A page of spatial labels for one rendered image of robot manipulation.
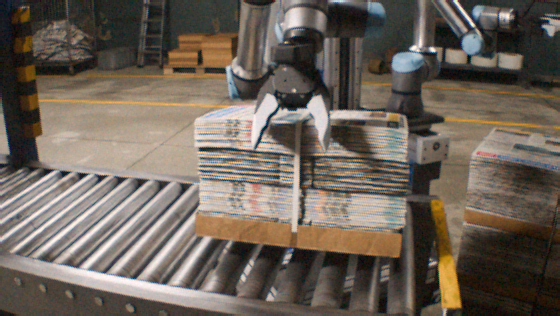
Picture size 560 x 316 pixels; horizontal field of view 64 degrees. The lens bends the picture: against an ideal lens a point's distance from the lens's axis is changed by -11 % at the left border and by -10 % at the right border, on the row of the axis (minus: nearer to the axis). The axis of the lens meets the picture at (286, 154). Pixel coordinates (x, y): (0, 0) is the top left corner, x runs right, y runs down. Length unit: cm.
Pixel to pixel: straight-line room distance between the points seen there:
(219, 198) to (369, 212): 27
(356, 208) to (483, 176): 73
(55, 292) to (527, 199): 126
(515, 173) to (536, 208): 13
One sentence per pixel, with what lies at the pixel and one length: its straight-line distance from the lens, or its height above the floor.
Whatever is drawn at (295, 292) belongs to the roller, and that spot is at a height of 80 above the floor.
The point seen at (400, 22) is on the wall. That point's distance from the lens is 797.
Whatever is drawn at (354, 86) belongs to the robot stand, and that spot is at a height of 93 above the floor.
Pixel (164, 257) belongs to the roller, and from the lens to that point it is 97.
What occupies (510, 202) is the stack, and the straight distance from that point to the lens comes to 154.
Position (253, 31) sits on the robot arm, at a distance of 144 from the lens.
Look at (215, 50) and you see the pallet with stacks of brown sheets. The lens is 738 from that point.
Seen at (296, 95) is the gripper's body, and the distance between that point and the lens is 80.
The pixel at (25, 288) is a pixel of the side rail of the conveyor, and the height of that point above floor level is 76.
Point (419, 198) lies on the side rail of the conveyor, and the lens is 123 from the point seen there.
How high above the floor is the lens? 129
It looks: 19 degrees down
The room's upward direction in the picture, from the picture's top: straight up
